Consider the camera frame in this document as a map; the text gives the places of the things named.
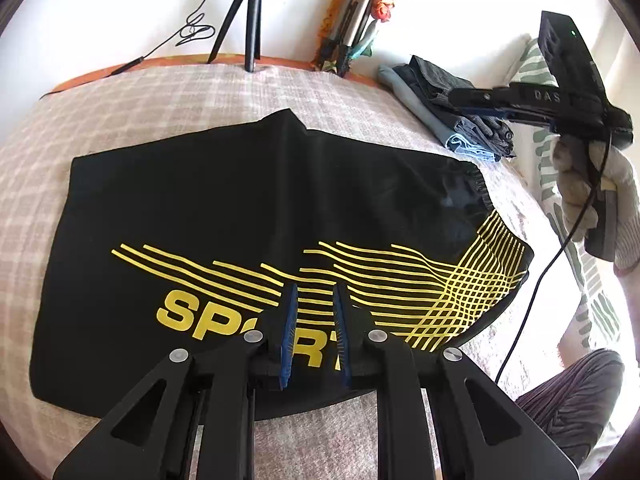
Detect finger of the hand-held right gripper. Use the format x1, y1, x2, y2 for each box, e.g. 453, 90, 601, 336
446, 87, 522, 117
497, 108, 557, 127

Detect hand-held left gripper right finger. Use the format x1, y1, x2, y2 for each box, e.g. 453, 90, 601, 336
332, 282, 584, 480

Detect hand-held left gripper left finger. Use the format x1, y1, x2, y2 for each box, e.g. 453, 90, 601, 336
52, 282, 301, 480

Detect black pants with yellow print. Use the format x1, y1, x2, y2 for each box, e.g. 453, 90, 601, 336
30, 108, 536, 419

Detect person's right hand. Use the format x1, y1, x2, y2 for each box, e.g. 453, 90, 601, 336
550, 134, 640, 271

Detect pile of folded jeans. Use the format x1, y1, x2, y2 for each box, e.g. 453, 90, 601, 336
377, 54, 519, 164

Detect silver tripod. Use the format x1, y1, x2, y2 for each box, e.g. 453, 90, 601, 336
314, 0, 396, 79

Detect person's leg in grey trousers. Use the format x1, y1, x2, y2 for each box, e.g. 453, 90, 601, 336
515, 349, 627, 480

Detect black tripod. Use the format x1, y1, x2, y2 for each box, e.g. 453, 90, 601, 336
207, 0, 277, 74

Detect checked bed cover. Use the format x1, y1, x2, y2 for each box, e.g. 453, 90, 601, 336
0, 52, 601, 480

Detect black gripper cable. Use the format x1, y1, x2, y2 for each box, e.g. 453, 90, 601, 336
495, 125, 617, 387

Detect thin black cable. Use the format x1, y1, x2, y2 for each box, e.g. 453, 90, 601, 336
50, 0, 236, 96

